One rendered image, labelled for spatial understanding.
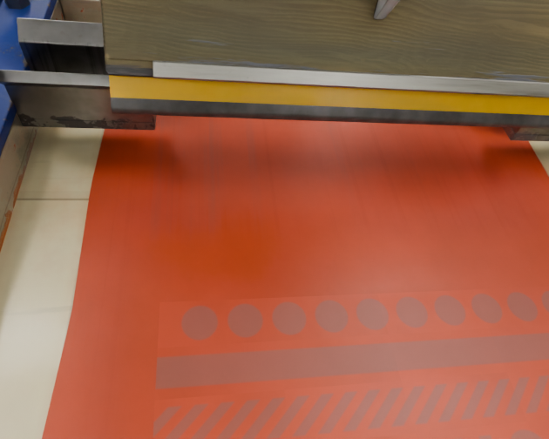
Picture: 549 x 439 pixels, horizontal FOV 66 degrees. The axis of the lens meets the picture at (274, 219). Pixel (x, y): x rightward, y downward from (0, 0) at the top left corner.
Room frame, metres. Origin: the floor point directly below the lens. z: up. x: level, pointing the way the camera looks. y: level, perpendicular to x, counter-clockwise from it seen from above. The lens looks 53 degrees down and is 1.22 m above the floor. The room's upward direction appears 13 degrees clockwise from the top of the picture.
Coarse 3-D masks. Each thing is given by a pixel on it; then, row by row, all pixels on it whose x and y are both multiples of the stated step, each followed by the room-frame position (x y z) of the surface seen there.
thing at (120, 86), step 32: (128, 96) 0.21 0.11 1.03; (160, 96) 0.22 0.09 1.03; (192, 96) 0.23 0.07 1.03; (224, 96) 0.23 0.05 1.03; (256, 96) 0.24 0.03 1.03; (288, 96) 0.25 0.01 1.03; (320, 96) 0.26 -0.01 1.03; (352, 96) 0.26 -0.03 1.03; (384, 96) 0.27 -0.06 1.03; (416, 96) 0.28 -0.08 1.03; (448, 96) 0.29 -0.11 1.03; (480, 96) 0.30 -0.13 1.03; (512, 96) 0.30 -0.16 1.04
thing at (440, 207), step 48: (384, 144) 0.31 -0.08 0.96; (432, 144) 0.33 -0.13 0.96; (480, 144) 0.34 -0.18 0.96; (528, 144) 0.36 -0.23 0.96; (384, 192) 0.25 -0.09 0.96; (432, 192) 0.26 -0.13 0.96; (480, 192) 0.28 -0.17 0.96; (528, 192) 0.29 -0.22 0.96; (384, 240) 0.20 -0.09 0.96; (432, 240) 0.21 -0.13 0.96; (480, 240) 0.22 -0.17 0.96; (528, 240) 0.23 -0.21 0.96; (384, 288) 0.16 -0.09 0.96; (432, 288) 0.17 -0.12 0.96; (480, 288) 0.18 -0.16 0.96
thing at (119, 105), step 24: (312, 120) 0.25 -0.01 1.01; (336, 120) 0.25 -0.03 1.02; (360, 120) 0.26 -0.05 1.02; (384, 120) 0.26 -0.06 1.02; (408, 120) 0.27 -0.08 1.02; (432, 120) 0.27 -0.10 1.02; (456, 120) 0.28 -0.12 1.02; (480, 120) 0.29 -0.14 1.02; (504, 120) 0.29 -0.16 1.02; (528, 120) 0.30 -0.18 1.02
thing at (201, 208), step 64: (192, 128) 0.27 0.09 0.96; (256, 128) 0.29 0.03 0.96; (320, 128) 0.31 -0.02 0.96; (128, 192) 0.19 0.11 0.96; (192, 192) 0.20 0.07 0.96; (256, 192) 0.22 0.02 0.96; (320, 192) 0.23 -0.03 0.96; (128, 256) 0.13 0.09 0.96; (192, 256) 0.15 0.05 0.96; (256, 256) 0.16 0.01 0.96; (320, 256) 0.17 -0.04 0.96; (128, 320) 0.09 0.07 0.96; (64, 384) 0.05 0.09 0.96; (128, 384) 0.06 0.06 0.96
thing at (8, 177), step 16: (64, 0) 0.37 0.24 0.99; (80, 0) 0.37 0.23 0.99; (96, 0) 0.38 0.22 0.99; (64, 16) 0.37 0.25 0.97; (80, 16) 0.37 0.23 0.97; (96, 16) 0.37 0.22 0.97; (16, 128) 0.20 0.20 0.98; (32, 128) 0.22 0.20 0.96; (16, 144) 0.19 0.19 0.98; (32, 144) 0.21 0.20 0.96; (0, 160) 0.16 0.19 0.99; (16, 160) 0.18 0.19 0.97; (0, 176) 0.16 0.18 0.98; (16, 176) 0.17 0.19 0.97; (0, 192) 0.15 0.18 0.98; (16, 192) 0.16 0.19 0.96; (0, 208) 0.14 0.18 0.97; (0, 224) 0.13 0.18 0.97; (0, 240) 0.12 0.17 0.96
